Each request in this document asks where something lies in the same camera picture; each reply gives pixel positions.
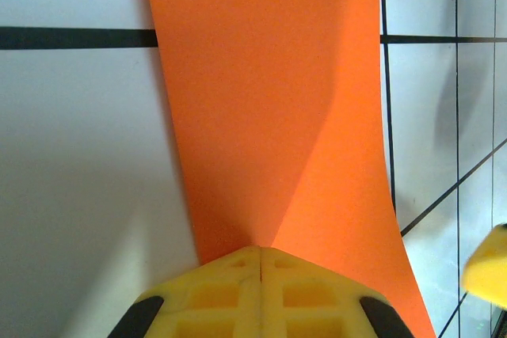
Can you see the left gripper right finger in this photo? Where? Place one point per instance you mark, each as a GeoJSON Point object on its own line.
{"type": "Point", "coordinates": [313, 306]}

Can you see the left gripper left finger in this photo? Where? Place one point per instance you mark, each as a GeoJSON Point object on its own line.
{"type": "Point", "coordinates": [214, 306]}

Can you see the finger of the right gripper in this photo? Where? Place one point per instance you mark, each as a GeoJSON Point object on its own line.
{"type": "Point", "coordinates": [489, 266]}

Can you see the orange paper sheet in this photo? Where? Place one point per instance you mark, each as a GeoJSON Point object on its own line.
{"type": "Point", "coordinates": [257, 96]}

